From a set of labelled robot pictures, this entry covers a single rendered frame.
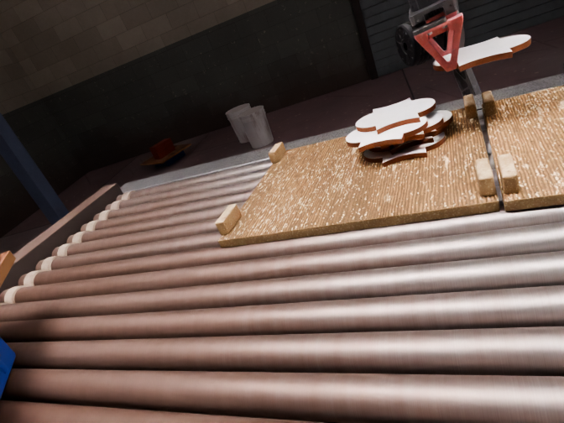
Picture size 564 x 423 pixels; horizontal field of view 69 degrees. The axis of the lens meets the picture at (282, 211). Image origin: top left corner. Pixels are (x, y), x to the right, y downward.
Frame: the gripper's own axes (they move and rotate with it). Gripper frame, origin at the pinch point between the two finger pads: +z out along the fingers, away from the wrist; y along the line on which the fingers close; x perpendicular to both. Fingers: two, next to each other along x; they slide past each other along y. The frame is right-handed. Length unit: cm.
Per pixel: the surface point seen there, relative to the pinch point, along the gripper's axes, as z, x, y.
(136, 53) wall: -65, -355, -434
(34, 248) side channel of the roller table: 0, -93, 15
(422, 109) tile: 5.4, -5.8, 2.6
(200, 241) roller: 8, -47, 19
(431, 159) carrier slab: 11.1, -6.4, 10.4
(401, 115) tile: 5.0, -9.2, 2.8
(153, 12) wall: -95, -303, -439
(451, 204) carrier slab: 11.2, -4.5, 24.6
